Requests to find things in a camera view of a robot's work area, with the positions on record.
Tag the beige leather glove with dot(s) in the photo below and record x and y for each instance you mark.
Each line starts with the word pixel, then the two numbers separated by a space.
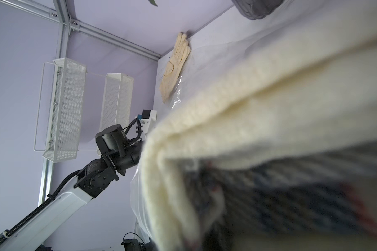
pixel 180 53

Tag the dark purple glass vase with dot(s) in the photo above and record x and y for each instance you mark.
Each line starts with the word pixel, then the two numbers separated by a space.
pixel 257 9

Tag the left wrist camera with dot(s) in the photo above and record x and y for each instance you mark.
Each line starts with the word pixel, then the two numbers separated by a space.
pixel 147 120

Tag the yellow flower bouquet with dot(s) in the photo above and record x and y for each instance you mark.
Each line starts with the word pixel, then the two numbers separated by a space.
pixel 153 2

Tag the white mesh two-tier shelf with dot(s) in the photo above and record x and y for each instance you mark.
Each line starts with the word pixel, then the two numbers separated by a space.
pixel 67 101

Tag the cream navy striped scarf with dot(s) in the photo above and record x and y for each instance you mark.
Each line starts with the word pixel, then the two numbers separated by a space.
pixel 272 142

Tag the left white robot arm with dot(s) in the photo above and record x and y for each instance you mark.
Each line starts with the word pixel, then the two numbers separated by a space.
pixel 120 150

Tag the clear plastic vacuum bag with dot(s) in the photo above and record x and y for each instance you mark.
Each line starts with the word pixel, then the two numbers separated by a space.
pixel 137 200

